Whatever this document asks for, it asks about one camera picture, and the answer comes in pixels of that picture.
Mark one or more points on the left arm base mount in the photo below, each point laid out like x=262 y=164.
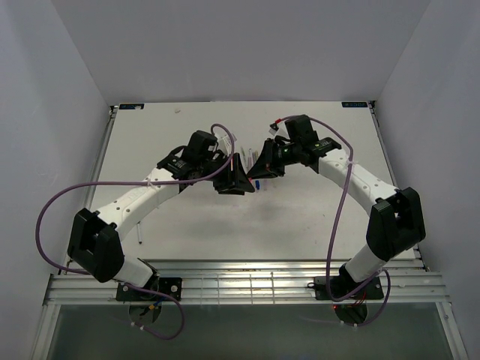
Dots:
x=171 y=286

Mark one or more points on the pink highlighter pen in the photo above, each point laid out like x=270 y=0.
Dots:
x=249 y=164

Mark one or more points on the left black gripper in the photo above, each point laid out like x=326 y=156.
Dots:
x=235 y=181

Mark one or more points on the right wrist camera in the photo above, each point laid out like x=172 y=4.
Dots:
x=274 y=129

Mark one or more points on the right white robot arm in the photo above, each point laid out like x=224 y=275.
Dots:
x=396 y=221

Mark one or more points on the black cap marker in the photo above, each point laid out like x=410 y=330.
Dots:
x=139 y=233

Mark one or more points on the aluminium rail frame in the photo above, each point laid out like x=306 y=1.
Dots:
x=251 y=283

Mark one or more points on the blue corner label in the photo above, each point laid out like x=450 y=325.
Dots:
x=131 y=106
x=354 y=104

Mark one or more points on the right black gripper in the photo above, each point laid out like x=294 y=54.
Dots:
x=266 y=166

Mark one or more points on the left blue corner label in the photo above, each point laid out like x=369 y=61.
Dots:
x=131 y=106

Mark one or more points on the right blue corner label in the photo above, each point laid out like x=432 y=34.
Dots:
x=354 y=104

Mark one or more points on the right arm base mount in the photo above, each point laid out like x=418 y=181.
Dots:
x=342 y=285

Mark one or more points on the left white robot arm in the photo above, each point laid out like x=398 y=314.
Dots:
x=96 y=236

